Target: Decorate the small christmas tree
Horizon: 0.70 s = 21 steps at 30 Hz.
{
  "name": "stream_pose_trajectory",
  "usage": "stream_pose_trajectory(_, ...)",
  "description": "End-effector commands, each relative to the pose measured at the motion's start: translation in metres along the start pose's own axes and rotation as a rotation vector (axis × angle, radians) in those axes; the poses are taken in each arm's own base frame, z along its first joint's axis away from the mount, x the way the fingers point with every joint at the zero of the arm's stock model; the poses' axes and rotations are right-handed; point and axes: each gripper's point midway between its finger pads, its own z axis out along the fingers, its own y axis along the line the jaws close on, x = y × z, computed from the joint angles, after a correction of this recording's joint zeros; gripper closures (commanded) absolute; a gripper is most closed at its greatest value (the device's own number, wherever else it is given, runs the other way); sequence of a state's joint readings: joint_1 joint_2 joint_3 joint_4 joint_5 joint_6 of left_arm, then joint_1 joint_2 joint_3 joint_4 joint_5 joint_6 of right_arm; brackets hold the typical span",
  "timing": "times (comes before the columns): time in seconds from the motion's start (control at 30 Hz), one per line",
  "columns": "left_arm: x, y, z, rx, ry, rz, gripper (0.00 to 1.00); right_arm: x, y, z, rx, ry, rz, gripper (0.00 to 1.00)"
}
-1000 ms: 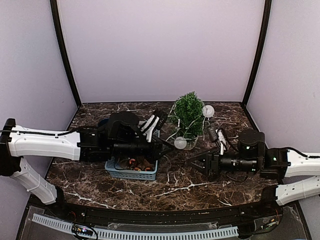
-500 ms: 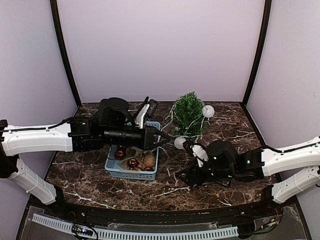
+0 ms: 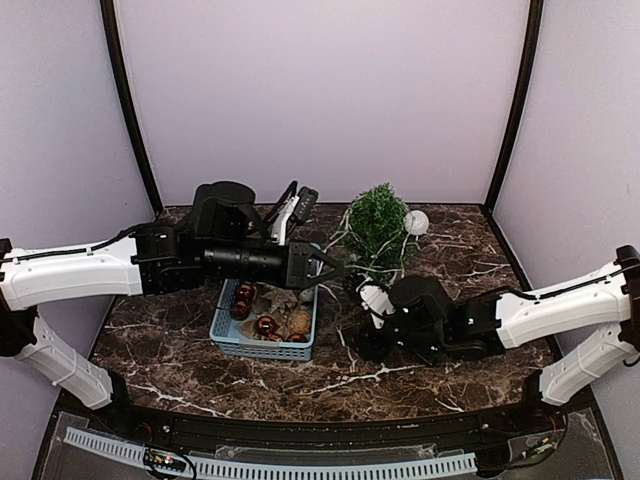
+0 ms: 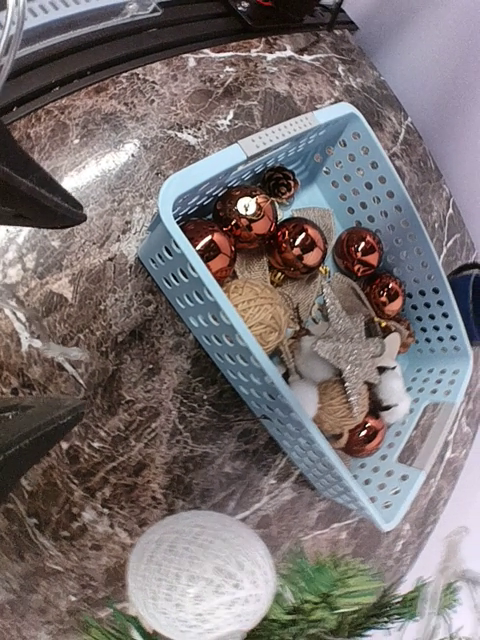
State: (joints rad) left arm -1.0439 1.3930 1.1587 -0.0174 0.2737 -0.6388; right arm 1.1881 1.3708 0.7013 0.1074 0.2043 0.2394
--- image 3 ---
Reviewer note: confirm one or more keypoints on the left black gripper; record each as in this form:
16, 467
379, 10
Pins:
296, 267

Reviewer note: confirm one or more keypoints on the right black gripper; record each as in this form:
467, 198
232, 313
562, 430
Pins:
366, 345

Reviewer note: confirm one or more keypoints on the small green christmas tree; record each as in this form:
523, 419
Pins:
376, 241

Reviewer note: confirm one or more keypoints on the white woven ball light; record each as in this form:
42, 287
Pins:
416, 223

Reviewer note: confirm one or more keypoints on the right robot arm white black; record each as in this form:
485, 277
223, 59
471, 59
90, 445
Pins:
417, 315

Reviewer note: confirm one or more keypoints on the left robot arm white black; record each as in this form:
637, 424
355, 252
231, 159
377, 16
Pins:
223, 237

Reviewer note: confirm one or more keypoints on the beige twine ball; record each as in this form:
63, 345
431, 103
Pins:
300, 322

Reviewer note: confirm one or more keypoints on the copper shiny bauble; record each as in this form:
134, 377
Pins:
245, 293
297, 338
266, 325
240, 310

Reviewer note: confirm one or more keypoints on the light blue plastic basket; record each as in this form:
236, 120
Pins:
225, 334

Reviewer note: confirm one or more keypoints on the small circuit board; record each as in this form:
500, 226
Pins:
160, 461

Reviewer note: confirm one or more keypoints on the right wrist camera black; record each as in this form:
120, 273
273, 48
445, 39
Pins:
354, 285

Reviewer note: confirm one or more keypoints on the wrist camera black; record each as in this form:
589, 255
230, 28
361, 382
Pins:
307, 199
354, 285

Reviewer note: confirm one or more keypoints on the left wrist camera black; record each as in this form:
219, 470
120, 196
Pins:
307, 199

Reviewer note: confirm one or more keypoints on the black front rail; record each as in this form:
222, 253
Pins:
476, 429

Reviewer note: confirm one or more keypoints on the white slotted cable duct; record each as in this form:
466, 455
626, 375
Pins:
238, 463

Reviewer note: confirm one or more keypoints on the right black frame post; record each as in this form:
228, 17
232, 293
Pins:
526, 64

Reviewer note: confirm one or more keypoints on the black frame post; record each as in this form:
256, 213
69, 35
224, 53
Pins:
126, 101
526, 64

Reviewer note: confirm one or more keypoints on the left black frame post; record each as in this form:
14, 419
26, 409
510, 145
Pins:
126, 101

